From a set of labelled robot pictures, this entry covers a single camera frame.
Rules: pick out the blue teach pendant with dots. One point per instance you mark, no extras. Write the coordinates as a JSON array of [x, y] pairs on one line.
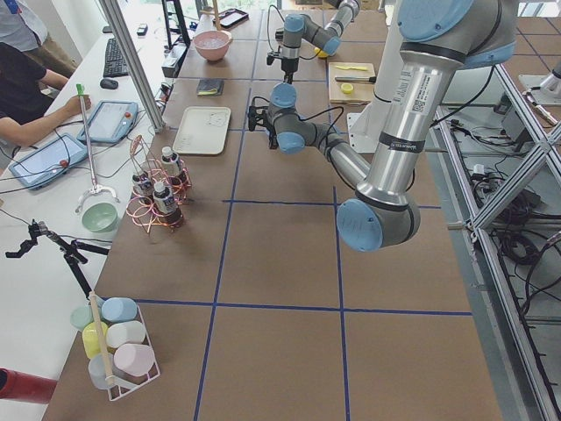
[[111, 121], [42, 166]]

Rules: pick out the green bowl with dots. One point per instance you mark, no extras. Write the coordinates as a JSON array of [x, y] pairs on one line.
[[100, 217]]

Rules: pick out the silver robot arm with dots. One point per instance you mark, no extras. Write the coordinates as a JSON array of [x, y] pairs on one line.
[[438, 38], [299, 26]]

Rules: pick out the red bottle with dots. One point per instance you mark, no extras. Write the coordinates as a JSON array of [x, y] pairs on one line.
[[23, 387]]

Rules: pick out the black keyboard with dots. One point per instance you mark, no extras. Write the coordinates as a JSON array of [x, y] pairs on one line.
[[114, 61]]

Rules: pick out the wooden cutting board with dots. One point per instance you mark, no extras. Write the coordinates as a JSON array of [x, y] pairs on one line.
[[363, 92]]

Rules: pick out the blue teach pendant far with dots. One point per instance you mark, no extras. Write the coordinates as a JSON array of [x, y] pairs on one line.
[[111, 121]]

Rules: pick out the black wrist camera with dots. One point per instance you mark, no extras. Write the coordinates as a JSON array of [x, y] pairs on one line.
[[271, 57], [257, 114]]

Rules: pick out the seated person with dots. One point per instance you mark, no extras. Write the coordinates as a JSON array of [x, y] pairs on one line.
[[24, 117]]

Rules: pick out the cream bear tray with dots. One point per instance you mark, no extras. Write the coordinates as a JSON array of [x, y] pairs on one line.
[[202, 130]]

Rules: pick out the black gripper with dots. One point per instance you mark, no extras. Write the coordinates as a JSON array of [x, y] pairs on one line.
[[288, 67]]

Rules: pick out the lemon half slice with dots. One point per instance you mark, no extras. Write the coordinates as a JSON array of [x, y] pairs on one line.
[[347, 88]]

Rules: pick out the copper wire bottle rack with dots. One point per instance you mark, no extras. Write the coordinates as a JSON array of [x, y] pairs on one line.
[[147, 216]]

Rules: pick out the aluminium frame post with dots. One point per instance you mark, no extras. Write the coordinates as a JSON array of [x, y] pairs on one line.
[[115, 18]]

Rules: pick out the black computer mouse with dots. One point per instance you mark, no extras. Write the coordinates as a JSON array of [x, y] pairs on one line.
[[108, 83]]

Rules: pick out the tea bottle one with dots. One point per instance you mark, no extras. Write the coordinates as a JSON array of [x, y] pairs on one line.
[[142, 185]]

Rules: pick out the grey folded cloth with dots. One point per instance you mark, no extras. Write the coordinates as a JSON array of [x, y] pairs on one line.
[[210, 87]]

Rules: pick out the tea bottle two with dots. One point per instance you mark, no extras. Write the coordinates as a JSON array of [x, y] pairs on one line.
[[170, 162]]

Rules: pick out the yellow plastic knife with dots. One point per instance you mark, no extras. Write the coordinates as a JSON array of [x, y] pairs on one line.
[[355, 68]]

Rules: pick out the pink bowl of ice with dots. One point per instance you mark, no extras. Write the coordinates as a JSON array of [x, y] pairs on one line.
[[212, 45]]

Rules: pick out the white cup rack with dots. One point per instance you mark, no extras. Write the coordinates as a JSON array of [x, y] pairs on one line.
[[116, 342]]

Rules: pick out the blue teach pendant near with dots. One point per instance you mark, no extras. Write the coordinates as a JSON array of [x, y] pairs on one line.
[[42, 166]]

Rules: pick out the yellow lemon upper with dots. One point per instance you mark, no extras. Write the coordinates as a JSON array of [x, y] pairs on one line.
[[319, 53]]

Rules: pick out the tea bottle three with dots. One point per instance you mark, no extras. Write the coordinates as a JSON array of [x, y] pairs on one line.
[[167, 206]]

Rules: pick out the long reacher grabber stick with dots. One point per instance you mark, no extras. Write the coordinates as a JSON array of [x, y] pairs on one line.
[[96, 188]]

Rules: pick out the wooden stand with base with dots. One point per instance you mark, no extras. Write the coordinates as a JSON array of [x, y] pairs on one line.
[[214, 11]]

